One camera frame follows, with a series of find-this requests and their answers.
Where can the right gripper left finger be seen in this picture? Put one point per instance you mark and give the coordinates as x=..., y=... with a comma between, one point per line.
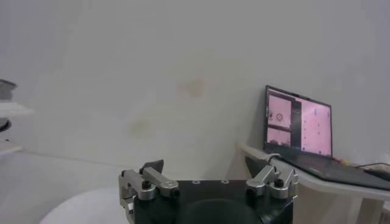
x=158, y=179

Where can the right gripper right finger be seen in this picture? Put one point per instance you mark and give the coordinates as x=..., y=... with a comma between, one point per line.
x=265, y=176

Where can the perforated steel steamer basket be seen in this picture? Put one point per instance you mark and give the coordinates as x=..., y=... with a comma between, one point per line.
x=6, y=91

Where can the white side table with laptop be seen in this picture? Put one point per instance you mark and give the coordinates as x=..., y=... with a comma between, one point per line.
x=320, y=185

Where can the open grey laptop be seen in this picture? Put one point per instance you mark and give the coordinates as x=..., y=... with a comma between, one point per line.
x=314, y=128

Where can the white round plate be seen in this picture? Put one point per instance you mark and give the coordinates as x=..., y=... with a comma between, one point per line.
x=85, y=207

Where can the white electric cooker base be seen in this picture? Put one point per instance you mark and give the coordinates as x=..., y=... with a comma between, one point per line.
x=9, y=148

